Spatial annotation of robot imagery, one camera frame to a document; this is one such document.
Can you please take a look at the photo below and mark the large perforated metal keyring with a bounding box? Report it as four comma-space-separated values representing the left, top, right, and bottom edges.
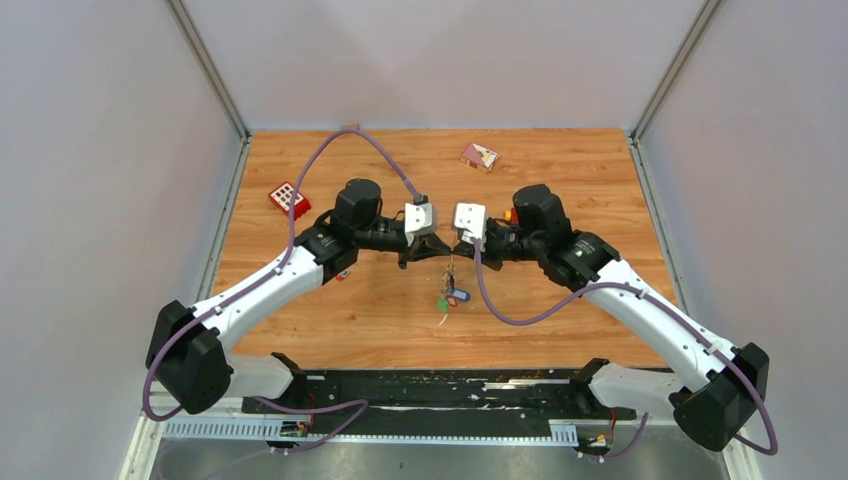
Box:
442, 253, 456, 297

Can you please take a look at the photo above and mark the blue key tag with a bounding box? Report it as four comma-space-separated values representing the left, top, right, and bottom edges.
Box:
452, 288, 471, 302

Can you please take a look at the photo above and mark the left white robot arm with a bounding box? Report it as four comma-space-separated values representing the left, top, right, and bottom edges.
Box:
145, 178, 452, 414

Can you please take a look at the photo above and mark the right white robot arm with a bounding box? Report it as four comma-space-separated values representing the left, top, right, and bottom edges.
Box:
453, 184, 779, 456

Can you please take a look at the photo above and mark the toy brick car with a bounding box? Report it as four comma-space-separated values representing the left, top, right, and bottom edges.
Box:
504, 208, 519, 224

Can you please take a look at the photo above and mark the pink patterned wooden block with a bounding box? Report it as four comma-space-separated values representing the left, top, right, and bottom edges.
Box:
460, 142, 500, 173

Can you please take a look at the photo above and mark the red window toy brick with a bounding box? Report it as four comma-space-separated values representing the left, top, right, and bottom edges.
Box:
268, 181, 312, 220

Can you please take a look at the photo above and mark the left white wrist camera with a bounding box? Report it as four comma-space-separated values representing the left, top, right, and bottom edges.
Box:
404, 202, 438, 241

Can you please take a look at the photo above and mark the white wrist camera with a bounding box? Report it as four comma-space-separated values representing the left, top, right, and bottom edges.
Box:
404, 202, 438, 241
452, 202, 487, 245

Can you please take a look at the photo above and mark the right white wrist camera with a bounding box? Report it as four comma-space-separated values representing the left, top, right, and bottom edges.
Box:
452, 202, 487, 245

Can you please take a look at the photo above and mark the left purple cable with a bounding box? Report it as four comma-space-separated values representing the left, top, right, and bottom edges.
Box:
142, 128, 425, 424

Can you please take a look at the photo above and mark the purple cable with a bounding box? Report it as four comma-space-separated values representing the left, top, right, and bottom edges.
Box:
470, 238, 780, 457
142, 128, 425, 424

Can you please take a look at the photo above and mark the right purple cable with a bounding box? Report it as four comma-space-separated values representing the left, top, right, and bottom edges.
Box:
470, 238, 780, 457

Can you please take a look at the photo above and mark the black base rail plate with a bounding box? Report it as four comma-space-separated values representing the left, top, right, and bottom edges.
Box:
279, 369, 638, 436

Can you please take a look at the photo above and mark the white slotted cable duct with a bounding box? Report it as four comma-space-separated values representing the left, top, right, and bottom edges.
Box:
162, 417, 579, 447

